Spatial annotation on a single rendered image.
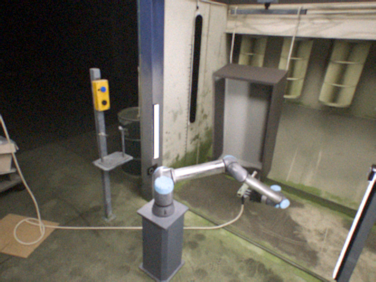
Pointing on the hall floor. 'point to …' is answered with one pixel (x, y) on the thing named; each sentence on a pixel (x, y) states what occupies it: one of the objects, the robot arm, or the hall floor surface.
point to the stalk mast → (102, 150)
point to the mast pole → (369, 219)
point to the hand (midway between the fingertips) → (242, 190)
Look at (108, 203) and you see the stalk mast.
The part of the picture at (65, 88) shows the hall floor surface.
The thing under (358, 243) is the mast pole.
